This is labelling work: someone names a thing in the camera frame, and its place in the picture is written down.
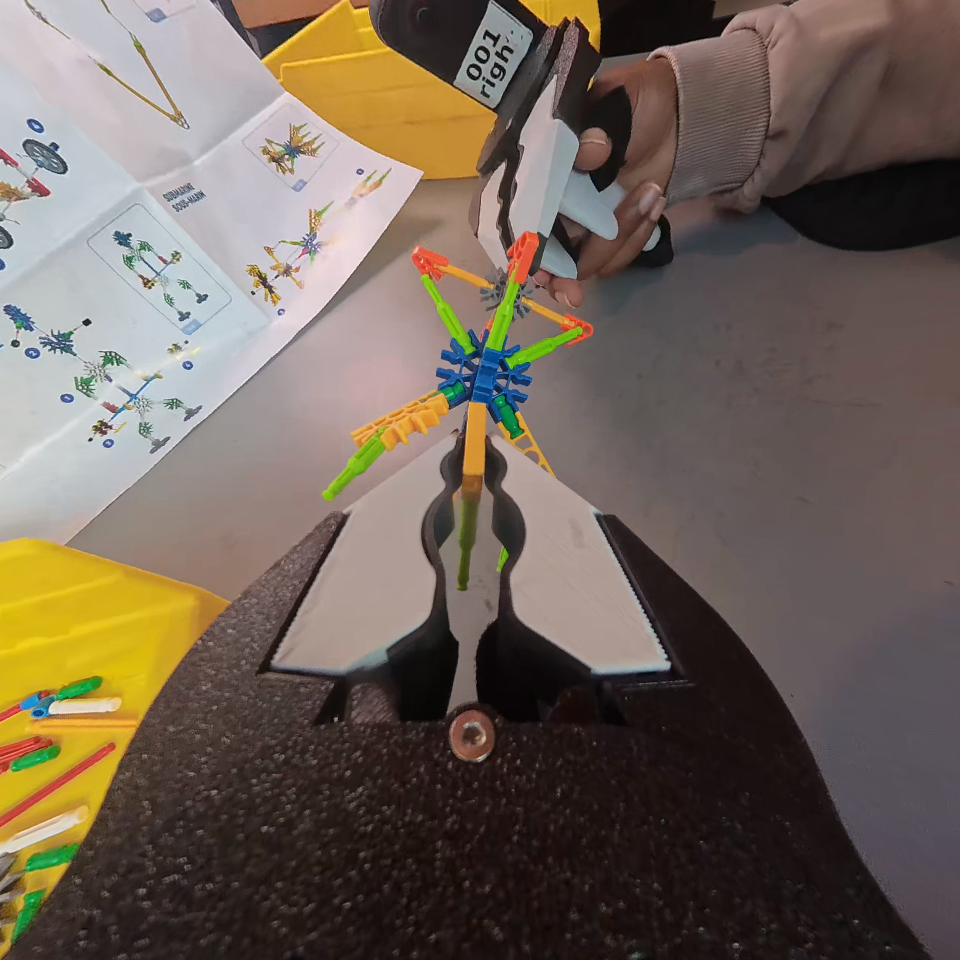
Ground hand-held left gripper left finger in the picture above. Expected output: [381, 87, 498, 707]
[270, 435, 471, 717]

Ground colourful toy construction model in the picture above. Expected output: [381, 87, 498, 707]
[322, 231, 595, 594]

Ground black chair armrest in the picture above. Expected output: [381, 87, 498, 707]
[763, 156, 960, 252]

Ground yellow storage bin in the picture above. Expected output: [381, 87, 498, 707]
[0, 537, 230, 948]
[262, 0, 601, 180]

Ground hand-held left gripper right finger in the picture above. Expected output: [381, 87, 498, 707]
[480, 435, 672, 717]

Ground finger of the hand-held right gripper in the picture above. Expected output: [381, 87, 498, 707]
[512, 75, 580, 250]
[471, 176, 526, 265]

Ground printed instruction sheet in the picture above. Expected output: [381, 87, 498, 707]
[0, 0, 425, 545]

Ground grey desk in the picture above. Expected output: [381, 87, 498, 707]
[66, 56, 960, 960]

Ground person's right forearm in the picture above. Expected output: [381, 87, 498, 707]
[648, 0, 960, 213]

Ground person's right hand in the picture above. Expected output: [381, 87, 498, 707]
[536, 58, 680, 309]

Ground scattered loose toy pieces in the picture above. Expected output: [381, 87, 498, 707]
[0, 675, 141, 939]

